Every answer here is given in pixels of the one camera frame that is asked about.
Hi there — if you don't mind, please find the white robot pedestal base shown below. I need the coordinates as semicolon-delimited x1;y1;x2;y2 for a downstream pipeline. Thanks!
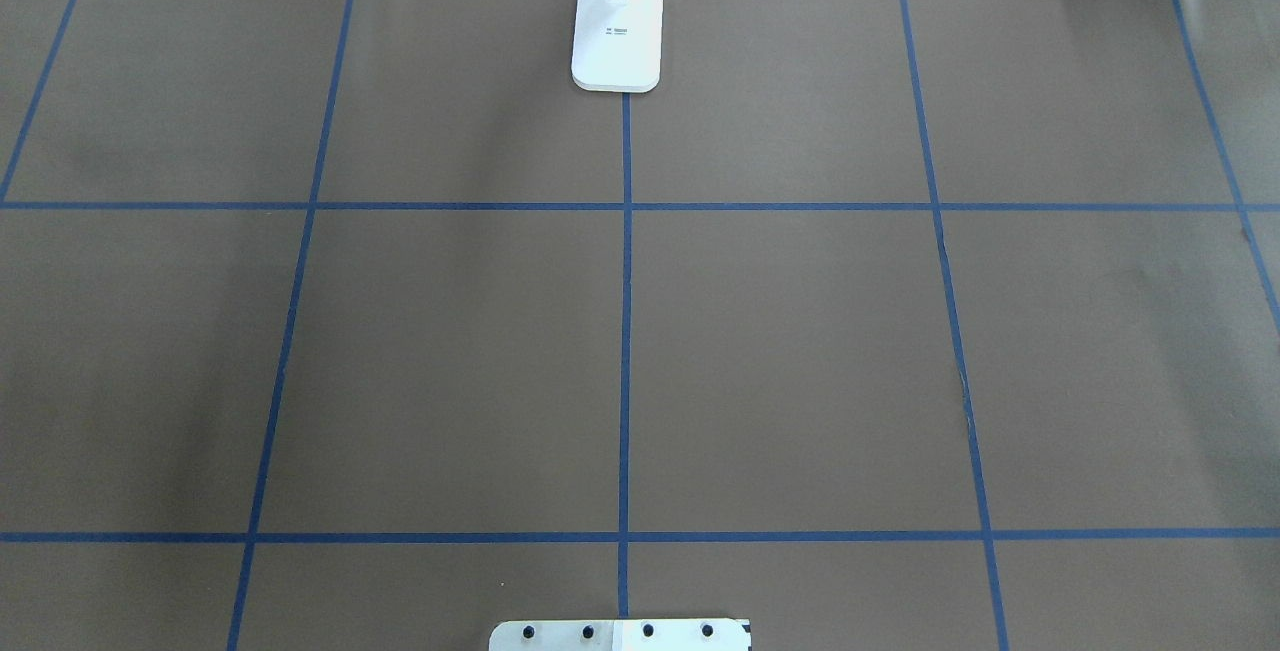
488;618;753;650

